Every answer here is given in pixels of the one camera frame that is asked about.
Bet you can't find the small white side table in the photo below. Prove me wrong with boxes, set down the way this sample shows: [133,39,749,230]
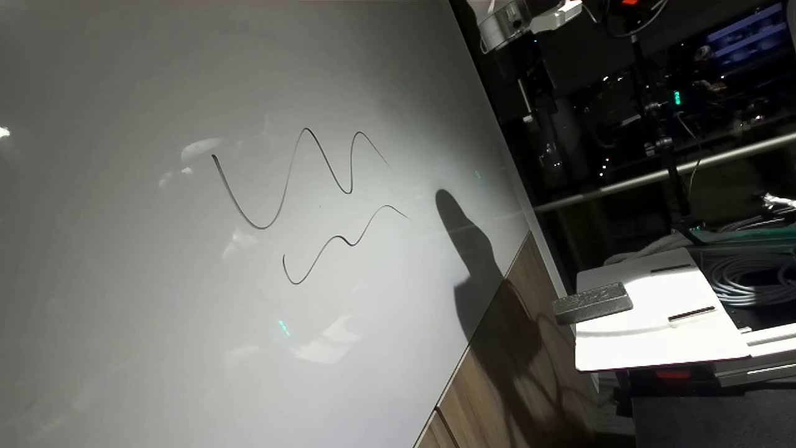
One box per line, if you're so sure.
[576,248,749,372]

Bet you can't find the coiled grey cables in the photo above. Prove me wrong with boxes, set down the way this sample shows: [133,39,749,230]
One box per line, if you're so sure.
[699,247,796,312]

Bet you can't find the black whiteboard duster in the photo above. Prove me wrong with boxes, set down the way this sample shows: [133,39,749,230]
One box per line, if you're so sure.
[552,285,633,324]

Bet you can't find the dark monitor screen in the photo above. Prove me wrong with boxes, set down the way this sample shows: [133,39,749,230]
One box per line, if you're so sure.
[704,3,793,69]

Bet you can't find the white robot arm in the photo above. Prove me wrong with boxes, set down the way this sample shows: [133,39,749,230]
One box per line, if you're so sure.
[465,0,584,52]

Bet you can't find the metal horizontal rail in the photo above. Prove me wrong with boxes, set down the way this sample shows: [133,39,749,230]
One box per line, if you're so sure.
[535,131,796,214]

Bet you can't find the black marker on table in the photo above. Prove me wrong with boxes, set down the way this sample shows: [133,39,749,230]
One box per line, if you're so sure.
[667,306,718,324]

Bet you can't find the black tripod stand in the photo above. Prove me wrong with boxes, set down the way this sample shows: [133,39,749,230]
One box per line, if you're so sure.
[621,0,703,247]

